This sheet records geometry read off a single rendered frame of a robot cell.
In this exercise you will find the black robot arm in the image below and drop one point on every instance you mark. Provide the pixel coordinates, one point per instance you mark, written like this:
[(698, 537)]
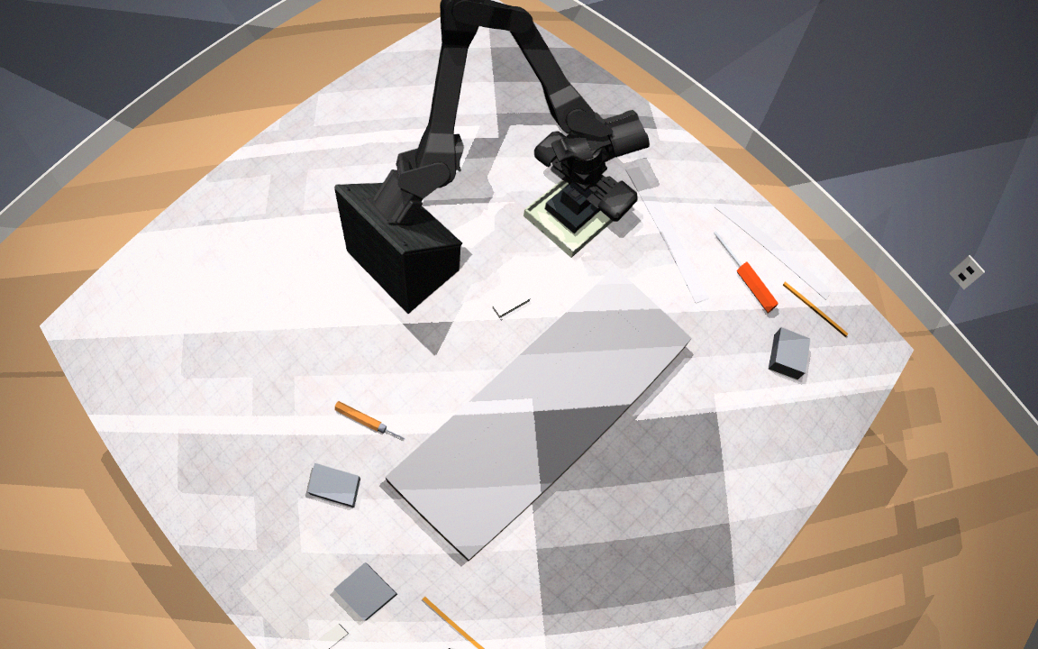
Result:
[(434, 163)]

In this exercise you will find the long thin orange-brown bar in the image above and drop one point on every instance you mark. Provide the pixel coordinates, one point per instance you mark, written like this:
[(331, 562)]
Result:
[(437, 610), (818, 311)]

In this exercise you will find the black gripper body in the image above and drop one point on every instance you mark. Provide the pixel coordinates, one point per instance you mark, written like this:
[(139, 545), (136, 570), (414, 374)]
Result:
[(616, 198)]

